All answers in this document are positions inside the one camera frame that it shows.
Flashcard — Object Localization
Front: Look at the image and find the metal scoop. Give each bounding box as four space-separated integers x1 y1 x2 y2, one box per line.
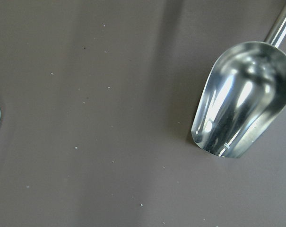
191 4 286 158

